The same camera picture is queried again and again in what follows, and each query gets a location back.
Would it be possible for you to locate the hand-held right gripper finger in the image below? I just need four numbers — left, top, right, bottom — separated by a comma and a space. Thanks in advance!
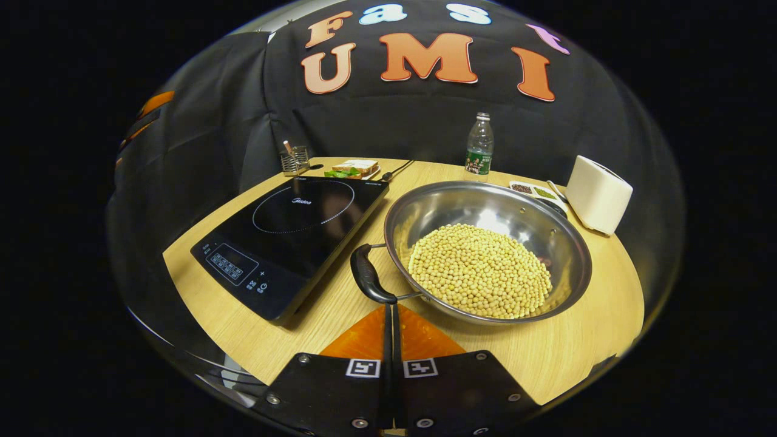
393, 303, 541, 437
252, 303, 395, 437

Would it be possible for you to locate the pile of yellow soybeans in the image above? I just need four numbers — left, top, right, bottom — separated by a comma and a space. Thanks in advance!
408, 223, 554, 320

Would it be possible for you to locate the black induction cooktop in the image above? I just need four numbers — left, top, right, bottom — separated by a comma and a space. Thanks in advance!
190, 176, 390, 325

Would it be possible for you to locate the steel pot with black handles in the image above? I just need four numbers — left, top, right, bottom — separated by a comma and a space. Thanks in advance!
350, 180, 593, 327

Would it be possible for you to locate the sandwich on small plate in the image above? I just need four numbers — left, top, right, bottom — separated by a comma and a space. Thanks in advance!
324, 159, 381, 180

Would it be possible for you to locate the white divided bean dish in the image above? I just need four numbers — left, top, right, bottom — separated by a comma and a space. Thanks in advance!
509, 180, 564, 206

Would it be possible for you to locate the clear plastic water bottle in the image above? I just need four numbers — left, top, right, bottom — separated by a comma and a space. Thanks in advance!
465, 112, 495, 181

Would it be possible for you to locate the white toaster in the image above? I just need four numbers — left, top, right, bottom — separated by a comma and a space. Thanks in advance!
565, 155, 634, 236

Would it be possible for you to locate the wire utensil holder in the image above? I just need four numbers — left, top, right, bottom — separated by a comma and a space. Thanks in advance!
279, 141, 311, 177

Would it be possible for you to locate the black power cable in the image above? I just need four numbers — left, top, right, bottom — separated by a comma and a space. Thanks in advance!
381, 160, 415, 181

